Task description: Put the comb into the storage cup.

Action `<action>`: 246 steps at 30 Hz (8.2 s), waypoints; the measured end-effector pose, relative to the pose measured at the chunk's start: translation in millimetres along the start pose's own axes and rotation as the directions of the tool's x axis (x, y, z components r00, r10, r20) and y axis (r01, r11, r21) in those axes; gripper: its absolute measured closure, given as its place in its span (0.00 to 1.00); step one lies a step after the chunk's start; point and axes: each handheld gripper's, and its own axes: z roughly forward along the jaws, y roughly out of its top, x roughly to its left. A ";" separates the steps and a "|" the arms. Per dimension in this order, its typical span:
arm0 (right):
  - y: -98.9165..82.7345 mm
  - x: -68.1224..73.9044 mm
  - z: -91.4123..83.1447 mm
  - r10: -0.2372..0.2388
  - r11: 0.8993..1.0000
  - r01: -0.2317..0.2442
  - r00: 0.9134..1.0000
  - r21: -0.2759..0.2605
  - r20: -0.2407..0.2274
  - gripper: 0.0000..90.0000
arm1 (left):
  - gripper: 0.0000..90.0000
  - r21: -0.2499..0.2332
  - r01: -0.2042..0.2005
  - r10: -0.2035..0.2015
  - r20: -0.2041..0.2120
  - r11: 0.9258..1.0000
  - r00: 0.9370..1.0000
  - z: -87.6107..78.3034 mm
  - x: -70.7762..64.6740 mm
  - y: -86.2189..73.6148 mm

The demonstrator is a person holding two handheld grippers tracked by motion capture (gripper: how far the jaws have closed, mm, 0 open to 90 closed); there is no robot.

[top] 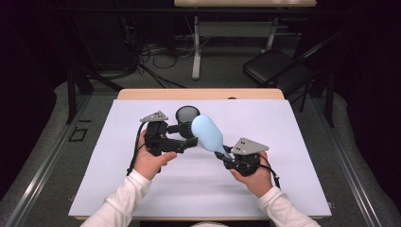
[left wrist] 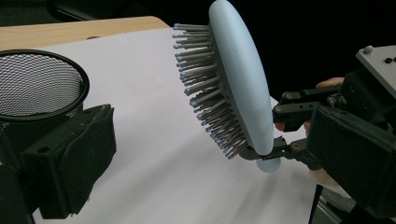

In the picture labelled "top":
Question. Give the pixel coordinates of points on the light wooden table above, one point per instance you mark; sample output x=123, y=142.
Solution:
x=189, y=94

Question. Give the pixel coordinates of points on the white metal-legged desk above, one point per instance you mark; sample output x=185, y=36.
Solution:
x=197, y=63

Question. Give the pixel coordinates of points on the black metal stand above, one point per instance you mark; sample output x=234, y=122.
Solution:
x=71, y=94

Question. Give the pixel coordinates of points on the metal floor rail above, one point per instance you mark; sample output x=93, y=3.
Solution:
x=346, y=164
x=47, y=164

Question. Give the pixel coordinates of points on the white table mat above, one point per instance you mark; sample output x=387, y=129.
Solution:
x=195, y=189

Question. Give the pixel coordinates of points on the black mesh cup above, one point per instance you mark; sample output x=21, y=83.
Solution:
x=186, y=115

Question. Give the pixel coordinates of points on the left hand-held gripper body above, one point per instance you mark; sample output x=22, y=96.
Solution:
x=156, y=138

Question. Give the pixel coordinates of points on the light blue hairbrush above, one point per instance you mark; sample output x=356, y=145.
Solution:
x=206, y=132

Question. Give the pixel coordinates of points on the person's left hand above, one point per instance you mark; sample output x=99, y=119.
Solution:
x=148, y=164

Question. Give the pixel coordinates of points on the black folding chair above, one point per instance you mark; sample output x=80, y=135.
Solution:
x=271, y=66

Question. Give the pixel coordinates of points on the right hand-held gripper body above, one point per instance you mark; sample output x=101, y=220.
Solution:
x=249, y=148

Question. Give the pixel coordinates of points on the person's right hand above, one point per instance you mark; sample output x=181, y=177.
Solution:
x=258, y=184

